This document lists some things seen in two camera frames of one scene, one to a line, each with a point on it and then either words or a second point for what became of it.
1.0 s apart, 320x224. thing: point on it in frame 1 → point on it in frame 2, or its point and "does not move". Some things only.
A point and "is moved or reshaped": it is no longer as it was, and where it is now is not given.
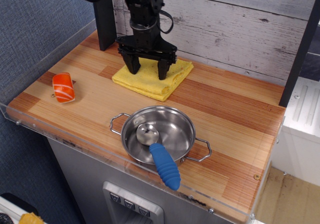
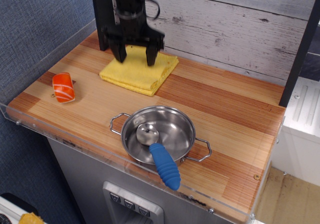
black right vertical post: x=299 y=58 does not move
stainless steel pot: x=177 y=134 does not move
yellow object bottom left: x=30 y=218 does not move
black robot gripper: x=146 y=43 → x=132 y=28
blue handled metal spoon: x=148 y=134 does not move
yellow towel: x=146 y=81 is moved or reshaped
